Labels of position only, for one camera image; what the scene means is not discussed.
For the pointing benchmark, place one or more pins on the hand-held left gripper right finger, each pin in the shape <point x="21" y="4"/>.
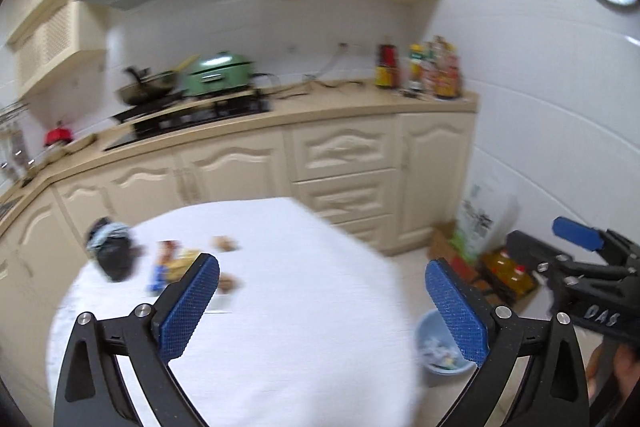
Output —
<point x="455" y="307"/>

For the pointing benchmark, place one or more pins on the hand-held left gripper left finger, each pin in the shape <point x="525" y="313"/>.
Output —
<point x="190" y="302"/>

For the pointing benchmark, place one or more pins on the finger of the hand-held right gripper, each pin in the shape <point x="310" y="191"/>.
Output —
<point x="530" y="247"/>
<point x="575" y="232"/>

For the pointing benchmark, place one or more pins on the blue bucket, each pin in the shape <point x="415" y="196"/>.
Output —
<point x="425" y="327"/>

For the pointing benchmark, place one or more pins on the colourful snack packet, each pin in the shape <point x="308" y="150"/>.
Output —
<point x="167" y="264"/>

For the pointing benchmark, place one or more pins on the person's right hand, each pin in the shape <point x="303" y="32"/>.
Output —
<point x="629" y="369"/>

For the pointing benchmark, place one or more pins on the small brown scrap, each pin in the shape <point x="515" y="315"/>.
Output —
<point x="230" y="284"/>
<point x="226" y="243"/>

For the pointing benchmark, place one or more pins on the white printed paper bag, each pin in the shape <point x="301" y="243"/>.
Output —
<point x="487" y="217"/>

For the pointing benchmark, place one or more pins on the cardboard box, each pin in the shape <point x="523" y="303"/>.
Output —
<point x="442" y="249"/>

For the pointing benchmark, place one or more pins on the black plastic bag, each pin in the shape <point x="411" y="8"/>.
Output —
<point x="112" y="252"/>

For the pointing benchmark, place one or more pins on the white round table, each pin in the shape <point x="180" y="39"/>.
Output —
<point x="300" y="332"/>

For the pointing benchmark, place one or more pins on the cream drawer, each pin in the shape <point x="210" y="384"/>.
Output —
<point x="342" y="149"/>
<point x="367" y="232"/>
<point x="345" y="197"/>

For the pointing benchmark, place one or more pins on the cream base cabinet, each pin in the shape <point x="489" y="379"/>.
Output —
<point x="435" y="177"/>

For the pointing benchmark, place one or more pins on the black glass gas hob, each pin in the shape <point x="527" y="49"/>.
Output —
<point x="200" y="117"/>

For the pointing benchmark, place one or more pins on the group of condiment bottles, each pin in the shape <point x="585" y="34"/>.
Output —
<point x="440" y="72"/>

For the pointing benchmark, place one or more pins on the red pot lid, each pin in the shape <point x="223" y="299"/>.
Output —
<point x="59" y="136"/>

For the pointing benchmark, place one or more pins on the black wok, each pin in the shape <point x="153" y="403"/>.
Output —
<point x="147" y="88"/>

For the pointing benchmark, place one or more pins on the green electric cooker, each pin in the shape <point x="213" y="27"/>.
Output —
<point x="217" y="74"/>

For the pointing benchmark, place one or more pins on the dark soy sauce bottle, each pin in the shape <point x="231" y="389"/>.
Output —
<point x="387" y="67"/>

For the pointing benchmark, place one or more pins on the metal utensil rack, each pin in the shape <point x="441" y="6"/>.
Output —
<point x="12" y="109"/>

